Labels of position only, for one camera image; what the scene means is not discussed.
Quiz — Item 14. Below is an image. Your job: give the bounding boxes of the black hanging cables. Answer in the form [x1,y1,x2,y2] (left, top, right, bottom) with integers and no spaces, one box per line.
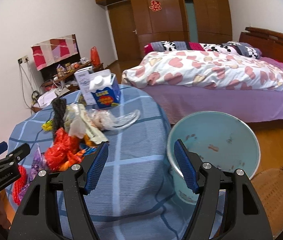
[18,62,42,111]

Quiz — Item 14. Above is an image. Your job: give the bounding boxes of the clear plastic bag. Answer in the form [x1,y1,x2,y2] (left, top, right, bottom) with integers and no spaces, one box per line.
[88,109,140,131]

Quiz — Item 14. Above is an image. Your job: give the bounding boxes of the red double happiness decoration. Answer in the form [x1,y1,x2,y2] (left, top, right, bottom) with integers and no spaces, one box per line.
[149,0,162,12]

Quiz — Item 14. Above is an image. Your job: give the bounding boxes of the wooden tv stand shelf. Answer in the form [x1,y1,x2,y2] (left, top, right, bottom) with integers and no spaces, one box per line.
[31,61,105,113]

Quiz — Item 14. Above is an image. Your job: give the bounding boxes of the brown wooden wardrobe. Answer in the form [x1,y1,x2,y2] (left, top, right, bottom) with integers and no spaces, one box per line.
[95,0,233,59]

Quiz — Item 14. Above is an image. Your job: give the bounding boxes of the red orange gift bag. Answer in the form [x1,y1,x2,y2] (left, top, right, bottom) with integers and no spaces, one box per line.
[90,47,101,67]

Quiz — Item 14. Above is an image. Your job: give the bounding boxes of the white pink heart duvet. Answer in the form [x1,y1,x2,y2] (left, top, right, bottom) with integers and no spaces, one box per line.
[121,50,283,92]

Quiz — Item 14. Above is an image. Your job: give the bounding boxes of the white yellow snack wrapper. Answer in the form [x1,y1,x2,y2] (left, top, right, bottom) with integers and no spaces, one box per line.
[63,103,108,145]

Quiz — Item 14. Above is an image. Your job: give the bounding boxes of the white mug on shelf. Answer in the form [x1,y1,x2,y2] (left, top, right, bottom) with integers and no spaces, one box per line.
[80,57,88,64]

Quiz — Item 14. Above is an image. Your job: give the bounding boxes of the orange blue snack bag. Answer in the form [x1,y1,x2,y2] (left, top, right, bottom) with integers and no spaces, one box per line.
[76,135,97,159]

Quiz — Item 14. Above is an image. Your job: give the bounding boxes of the white tall paper box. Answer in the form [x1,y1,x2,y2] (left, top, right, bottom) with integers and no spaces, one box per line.
[74,67,96,105]

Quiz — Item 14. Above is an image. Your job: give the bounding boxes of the red plastic bag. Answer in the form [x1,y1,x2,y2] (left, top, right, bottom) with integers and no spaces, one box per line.
[44,127,83,172]

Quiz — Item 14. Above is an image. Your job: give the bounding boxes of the television with patchwork cover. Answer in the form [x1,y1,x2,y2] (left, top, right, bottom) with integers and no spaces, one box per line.
[31,34,79,71]

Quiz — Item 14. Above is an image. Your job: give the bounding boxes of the brown wooden door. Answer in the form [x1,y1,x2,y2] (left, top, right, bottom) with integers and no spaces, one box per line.
[107,0,140,61]

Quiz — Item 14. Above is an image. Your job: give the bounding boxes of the light blue trash bin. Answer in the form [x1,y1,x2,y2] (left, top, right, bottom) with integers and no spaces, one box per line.
[167,111,261,205]

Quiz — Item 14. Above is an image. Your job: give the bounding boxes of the wooden bed with purple sheet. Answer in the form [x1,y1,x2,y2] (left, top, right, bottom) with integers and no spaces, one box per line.
[143,27,283,124]

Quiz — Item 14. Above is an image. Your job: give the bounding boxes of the black mesh net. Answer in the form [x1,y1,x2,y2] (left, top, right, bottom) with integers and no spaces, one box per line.
[52,98,67,140]

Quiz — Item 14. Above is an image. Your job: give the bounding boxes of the blue plaid tablecloth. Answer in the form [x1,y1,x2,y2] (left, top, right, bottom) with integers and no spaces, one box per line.
[7,84,227,240]

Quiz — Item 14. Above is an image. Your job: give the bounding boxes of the person's left hand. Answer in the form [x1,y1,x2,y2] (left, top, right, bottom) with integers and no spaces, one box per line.
[0,190,14,229]

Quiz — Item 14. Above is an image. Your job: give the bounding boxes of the white box on stand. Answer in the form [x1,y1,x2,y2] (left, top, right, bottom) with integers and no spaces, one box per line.
[37,89,57,108]

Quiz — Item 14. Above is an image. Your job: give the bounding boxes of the red mesh net bag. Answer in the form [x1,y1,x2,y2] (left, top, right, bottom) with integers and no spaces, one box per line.
[12,165,28,206]

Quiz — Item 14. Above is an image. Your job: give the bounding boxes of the wall power socket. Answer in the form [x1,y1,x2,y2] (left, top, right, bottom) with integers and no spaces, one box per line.
[18,55,29,64]

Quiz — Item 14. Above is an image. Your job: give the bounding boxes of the cow pattern folded blanket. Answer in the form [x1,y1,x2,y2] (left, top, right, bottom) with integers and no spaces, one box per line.
[144,41,262,59]

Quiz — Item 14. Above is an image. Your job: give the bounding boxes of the purple wrapper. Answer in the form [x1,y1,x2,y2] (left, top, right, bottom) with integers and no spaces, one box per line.
[18,144,48,201]

